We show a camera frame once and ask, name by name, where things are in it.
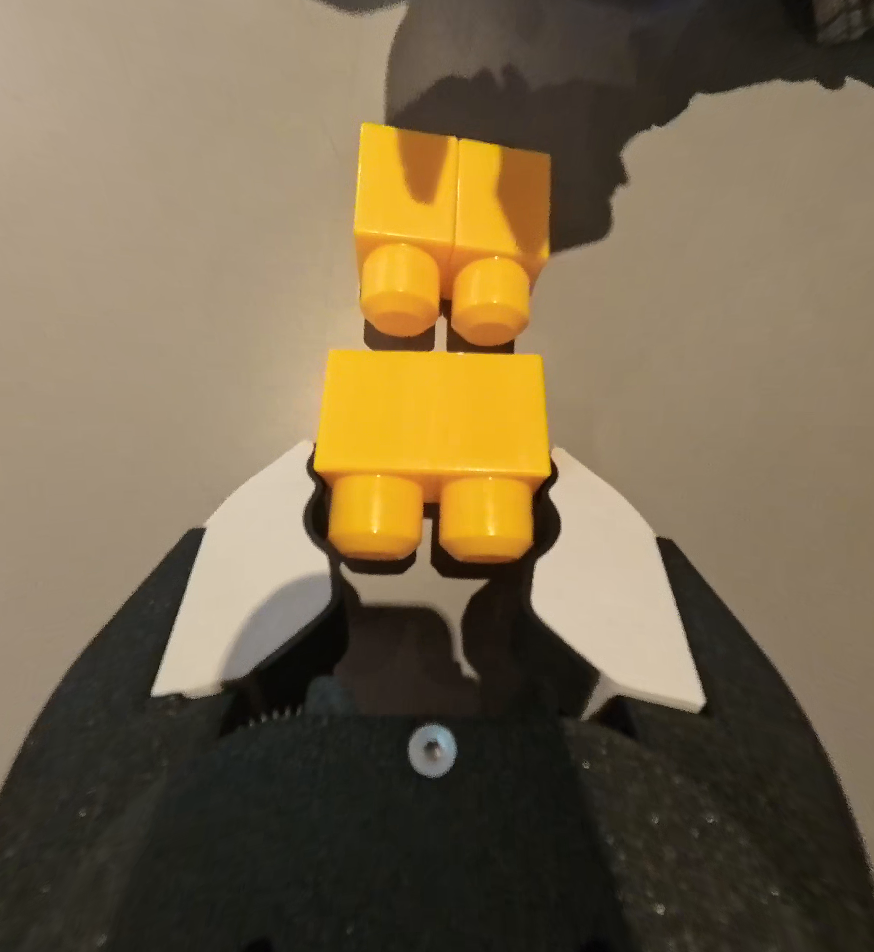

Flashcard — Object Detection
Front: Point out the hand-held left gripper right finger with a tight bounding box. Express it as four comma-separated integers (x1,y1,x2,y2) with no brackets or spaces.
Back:
480,445,708,721

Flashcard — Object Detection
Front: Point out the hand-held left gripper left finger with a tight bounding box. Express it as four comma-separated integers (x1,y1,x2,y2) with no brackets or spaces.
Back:
149,437,351,699

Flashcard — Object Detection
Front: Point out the yellow two-stud mega block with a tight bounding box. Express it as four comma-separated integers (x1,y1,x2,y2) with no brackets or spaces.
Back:
313,351,554,560

